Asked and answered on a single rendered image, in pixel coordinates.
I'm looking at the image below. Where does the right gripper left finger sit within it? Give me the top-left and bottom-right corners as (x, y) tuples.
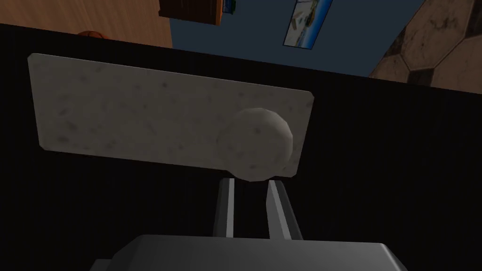
(213, 178), (235, 239)

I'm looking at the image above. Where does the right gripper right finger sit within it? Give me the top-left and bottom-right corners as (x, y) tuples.
(266, 180), (304, 241)

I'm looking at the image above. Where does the grey round door knob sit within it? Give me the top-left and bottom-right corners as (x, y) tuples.
(217, 108), (294, 183)

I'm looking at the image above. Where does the grey knob backplate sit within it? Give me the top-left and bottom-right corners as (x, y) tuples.
(27, 53), (315, 178)

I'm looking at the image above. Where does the brown wooden cabinet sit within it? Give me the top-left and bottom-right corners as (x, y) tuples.
(158, 0), (237, 26)

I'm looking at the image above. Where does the blue picture on wall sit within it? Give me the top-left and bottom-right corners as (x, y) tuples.
(282, 0), (334, 50)

